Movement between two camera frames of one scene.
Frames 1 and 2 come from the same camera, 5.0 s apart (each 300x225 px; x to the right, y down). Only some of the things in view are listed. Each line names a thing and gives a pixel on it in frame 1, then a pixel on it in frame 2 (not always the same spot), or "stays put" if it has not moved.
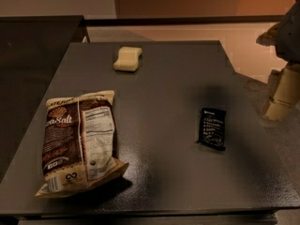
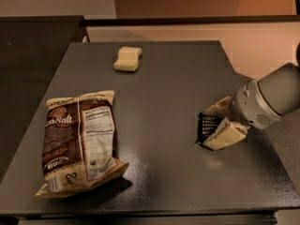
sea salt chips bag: [80, 148] stays put
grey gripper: [291, 40] → [252, 106]
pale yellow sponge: [127, 59] stays put
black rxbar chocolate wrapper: [213, 128] stays put
